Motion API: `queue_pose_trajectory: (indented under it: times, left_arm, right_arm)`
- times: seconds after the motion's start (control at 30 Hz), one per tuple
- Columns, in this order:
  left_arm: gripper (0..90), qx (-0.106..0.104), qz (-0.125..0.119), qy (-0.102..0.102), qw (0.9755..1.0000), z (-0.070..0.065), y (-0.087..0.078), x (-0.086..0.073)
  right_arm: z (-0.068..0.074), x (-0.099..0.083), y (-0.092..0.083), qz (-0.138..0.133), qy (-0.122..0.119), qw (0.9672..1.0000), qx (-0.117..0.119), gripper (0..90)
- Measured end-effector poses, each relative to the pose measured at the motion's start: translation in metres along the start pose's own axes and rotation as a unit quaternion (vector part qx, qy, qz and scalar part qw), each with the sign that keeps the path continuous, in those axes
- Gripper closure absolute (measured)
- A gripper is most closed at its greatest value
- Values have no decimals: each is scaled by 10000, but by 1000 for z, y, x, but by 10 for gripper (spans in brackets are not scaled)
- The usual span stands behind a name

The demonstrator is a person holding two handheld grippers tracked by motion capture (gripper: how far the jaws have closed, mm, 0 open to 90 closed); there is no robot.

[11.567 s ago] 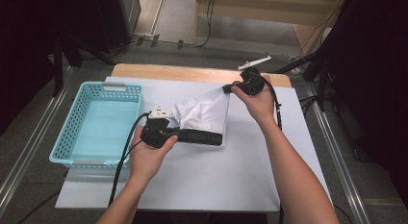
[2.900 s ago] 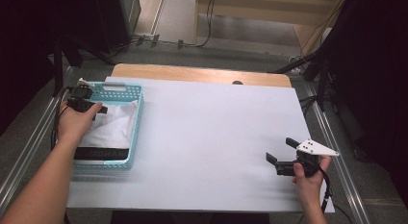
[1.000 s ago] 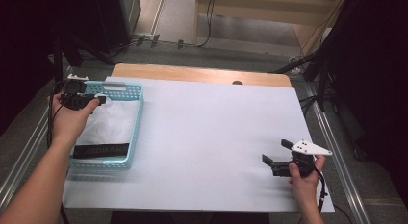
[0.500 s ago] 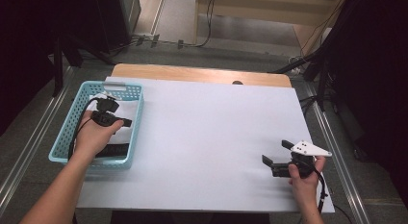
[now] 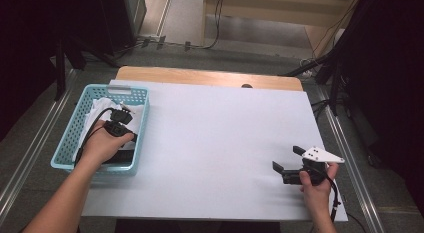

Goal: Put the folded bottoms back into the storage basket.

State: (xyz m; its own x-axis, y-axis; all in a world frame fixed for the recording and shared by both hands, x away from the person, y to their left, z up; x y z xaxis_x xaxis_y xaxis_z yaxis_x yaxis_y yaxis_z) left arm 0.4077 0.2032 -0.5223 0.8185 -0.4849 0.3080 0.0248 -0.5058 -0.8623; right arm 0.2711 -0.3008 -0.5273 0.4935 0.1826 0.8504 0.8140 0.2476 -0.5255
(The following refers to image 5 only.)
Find person's right hand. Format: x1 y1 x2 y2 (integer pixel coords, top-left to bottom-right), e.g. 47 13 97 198
298 162 340 215

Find person's left hand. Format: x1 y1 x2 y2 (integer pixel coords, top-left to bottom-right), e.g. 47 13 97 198
79 119 135 169

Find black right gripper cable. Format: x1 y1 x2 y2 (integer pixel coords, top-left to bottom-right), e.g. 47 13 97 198
324 174 342 223

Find light wooden furniture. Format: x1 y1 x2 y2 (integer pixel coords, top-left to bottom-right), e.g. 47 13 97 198
203 0 363 59

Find white table mat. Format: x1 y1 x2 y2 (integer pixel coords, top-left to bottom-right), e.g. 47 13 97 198
81 79 349 222

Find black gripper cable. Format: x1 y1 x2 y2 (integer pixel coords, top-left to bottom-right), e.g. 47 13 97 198
73 107 116 167
324 174 342 223

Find white garment black waistband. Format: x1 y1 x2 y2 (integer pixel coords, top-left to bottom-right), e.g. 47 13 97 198
71 96 146 166

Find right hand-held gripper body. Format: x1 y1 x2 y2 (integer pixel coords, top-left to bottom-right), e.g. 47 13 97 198
282 146 346 186

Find light blue plastic basket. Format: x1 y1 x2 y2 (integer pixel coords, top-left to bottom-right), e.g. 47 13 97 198
50 84 150 177

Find black metal stand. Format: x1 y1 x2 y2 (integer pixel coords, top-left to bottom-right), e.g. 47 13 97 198
279 0 371 117
49 32 121 101

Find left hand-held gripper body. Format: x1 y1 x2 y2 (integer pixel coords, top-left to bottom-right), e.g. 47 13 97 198
103 102 138 143

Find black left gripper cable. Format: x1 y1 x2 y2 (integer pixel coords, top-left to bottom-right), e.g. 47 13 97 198
73 107 116 167

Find wooden table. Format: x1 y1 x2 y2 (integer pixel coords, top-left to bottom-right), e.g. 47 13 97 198
114 65 304 92

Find black hanging cable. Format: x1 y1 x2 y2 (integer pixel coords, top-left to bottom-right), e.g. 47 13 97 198
203 0 225 50

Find metal floor rail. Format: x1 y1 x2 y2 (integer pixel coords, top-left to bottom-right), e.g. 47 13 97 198
0 68 79 224
318 85 388 233

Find dark cabinet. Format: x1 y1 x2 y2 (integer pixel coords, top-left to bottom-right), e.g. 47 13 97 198
56 0 148 56

